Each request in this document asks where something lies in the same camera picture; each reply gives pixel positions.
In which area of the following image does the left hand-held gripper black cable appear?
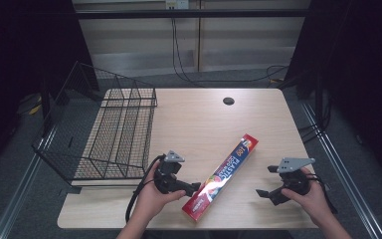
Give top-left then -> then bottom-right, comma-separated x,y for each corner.
124,153 -> 167,224

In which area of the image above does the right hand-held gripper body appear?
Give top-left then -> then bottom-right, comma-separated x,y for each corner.
276,156 -> 316,197

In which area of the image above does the hand-held gripper black cable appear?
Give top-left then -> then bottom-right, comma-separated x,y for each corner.
124,153 -> 167,224
305,172 -> 339,215

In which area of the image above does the black horizontal metal bar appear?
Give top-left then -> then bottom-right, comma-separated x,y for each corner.
75,8 -> 312,20

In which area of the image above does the right hand-held gripper black cable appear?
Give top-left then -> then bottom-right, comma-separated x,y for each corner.
305,172 -> 339,215

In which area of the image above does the aluminium floor rail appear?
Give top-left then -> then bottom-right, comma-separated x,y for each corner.
300,102 -> 382,239
0,130 -> 58,239

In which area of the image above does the white wall power outlet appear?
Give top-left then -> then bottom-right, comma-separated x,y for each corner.
165,0 -> 190,10

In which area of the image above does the person's right hand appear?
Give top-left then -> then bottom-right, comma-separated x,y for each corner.
289,166 -> 334,228

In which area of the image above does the person's left hand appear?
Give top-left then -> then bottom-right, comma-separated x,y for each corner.
134,168 -> 187,223

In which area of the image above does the black curtain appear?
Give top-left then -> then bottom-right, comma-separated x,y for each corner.
278,0 -> 382,187
0,0 -> 100,177

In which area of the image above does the black wire basket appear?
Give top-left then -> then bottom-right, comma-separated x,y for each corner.
31,61 -> 159,187

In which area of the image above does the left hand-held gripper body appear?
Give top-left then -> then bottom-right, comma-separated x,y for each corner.
153,149 -> 187,195

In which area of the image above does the red blue plastic wrap box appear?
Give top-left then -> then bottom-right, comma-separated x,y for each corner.
181,132 -> 260,223

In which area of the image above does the black floor cable bundle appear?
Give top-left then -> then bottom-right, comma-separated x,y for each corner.
297,96 -> 333,144

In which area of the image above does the black hanging wall cable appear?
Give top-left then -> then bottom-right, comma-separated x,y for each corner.
170,17 -> 290,87

